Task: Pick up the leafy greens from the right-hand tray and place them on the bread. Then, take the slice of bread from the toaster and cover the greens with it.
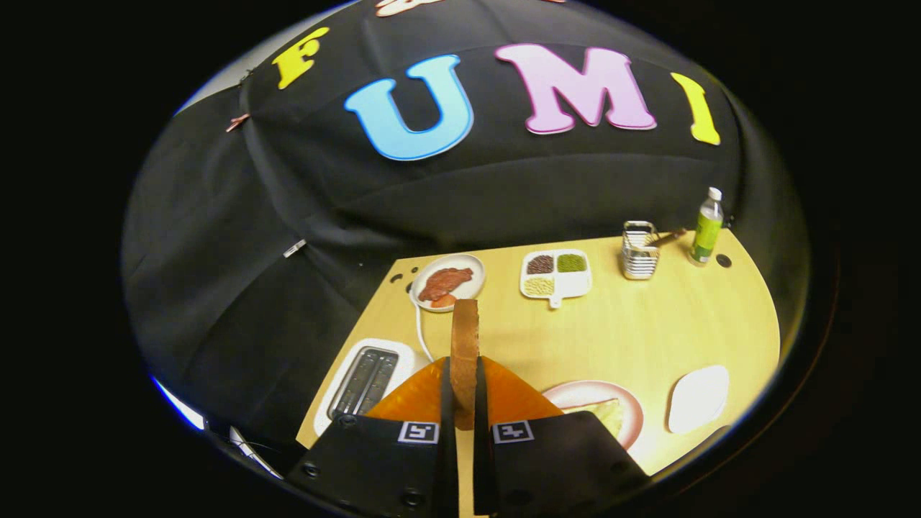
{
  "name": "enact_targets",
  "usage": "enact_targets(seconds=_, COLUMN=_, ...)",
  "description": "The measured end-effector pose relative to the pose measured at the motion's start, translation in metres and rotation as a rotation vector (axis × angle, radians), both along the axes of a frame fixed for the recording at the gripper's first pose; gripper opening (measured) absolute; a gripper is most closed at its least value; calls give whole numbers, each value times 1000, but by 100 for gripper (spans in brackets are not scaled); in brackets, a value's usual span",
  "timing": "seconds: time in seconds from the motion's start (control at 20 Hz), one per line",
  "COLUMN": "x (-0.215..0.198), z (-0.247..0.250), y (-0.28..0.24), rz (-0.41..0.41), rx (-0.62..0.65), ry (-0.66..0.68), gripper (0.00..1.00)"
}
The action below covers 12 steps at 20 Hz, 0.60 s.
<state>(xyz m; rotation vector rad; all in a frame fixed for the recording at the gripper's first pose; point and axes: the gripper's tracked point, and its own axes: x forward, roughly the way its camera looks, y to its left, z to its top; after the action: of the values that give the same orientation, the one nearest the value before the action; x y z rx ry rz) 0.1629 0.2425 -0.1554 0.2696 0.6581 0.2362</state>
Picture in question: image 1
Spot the green label plastic bottle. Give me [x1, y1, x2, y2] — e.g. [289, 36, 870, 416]
[689, 187, 725, 267]

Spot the pink plate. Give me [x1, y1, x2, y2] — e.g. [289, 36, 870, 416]
[541, 380, 645, 451]

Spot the red-brown meat piece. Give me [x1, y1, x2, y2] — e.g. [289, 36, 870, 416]
[418, 268, 474, 303]

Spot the white toaster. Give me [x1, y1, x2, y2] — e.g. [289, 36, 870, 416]
[314, 338, 431, 438]

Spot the green lettuce leaf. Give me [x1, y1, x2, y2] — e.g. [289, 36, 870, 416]
[568, 398, 624, 440]

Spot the white round plate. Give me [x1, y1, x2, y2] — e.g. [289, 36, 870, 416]
[409, 253, 486, 313]

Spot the toasted bread slice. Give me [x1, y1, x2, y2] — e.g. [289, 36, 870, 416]
[450, 299, 481, 431]

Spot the white rounded square plate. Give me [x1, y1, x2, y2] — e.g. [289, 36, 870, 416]
[667, 365, 730, 435]

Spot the metal wire utensil holder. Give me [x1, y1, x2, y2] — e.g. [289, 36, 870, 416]
[621, 220, 660, 281]

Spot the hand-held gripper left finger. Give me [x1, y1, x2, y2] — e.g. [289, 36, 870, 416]
[286, 358, 459, 518]

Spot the black backdrop cloth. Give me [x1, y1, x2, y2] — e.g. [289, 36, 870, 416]
[121, 0, 810, 461]

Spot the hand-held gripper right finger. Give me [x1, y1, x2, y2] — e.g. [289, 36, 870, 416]
[473, 356, 650, 517]

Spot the white divided dish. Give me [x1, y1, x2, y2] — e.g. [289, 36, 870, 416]
[520, 248, 593, 309]

